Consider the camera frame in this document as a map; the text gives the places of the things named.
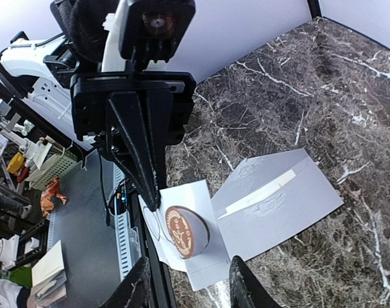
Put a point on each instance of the orange crumpled wrapper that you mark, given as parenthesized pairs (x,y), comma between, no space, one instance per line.
(51,195)

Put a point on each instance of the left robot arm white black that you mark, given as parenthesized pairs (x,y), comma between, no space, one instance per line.
(44,68)

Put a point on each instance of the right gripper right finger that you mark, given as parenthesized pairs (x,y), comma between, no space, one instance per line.
(245,289)

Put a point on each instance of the green perforated basket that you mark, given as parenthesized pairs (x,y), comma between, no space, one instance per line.
(55,166)

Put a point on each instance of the white slotted cable duct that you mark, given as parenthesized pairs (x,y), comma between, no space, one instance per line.
(127,239)

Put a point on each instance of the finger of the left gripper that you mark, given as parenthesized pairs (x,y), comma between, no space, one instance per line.
(131,148)
(159,106)

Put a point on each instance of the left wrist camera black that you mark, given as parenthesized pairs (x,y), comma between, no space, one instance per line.
(153,27)

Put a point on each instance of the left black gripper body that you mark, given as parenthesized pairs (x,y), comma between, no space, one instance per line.
(90,93)

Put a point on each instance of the black front table rail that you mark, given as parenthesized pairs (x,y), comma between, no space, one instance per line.
(160,286)

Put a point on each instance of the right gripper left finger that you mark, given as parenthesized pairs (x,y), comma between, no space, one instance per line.
(134,290)

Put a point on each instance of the left black frame post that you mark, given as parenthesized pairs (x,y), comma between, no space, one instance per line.
(314,8)

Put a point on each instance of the white sticker sheet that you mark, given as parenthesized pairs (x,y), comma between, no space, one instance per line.
(210,266)

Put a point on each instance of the grey envelope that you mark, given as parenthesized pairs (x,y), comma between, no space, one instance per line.
(299,204)

